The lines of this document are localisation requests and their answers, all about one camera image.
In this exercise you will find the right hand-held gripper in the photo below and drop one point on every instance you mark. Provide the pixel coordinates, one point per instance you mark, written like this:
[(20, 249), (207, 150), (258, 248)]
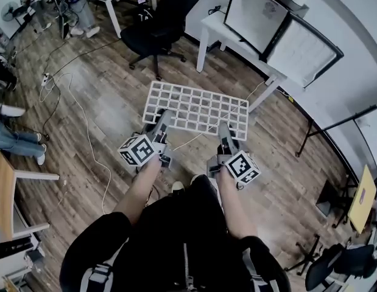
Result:
[(241, 167)]

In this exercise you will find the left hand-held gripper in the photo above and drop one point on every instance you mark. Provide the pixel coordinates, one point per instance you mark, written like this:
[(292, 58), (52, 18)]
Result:
[(136, 151)]

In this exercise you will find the white grid rack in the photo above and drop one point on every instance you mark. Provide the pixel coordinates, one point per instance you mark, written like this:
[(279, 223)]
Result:
[(147, 119)]

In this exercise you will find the person's left forearm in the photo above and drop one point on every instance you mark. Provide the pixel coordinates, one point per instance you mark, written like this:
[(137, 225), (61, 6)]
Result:
[(139, 190)]

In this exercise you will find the person's right forearm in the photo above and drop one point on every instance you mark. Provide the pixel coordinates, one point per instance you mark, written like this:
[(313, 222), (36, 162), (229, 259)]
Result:
[(237, 205)]

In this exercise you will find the person's white shoe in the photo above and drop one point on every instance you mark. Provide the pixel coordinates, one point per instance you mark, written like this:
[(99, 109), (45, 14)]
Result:
[(177, 186), (194, 179)]

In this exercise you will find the black office chair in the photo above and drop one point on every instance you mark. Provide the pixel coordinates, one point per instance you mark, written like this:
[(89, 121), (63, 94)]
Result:
[(164, 26)]

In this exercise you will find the phone on tripod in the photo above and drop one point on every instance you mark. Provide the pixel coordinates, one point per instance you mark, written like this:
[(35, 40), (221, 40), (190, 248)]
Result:
[(143, 8)]

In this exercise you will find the person's black clothing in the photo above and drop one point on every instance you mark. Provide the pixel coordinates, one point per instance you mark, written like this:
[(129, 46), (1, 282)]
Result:
[(182, 239)]

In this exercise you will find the black flat panel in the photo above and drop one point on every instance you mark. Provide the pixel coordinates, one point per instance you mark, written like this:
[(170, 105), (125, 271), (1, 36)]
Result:
[(326, 199)]

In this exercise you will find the white power strip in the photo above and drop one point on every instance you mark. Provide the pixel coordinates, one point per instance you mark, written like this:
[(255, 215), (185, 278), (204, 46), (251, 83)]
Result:
[(45, 80)]

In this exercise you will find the yellow board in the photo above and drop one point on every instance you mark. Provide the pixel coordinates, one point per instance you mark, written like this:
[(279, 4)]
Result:
[(362, 202)]

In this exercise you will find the black swivel chair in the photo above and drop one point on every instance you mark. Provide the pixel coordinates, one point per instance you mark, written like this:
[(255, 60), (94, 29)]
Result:
[(337, 263)]

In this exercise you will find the wooden desk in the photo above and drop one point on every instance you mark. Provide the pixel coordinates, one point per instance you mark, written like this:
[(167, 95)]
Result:
[(4, 199)]

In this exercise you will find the standing fan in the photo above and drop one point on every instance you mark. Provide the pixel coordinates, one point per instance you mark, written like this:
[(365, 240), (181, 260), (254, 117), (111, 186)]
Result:
[(9, 11)]

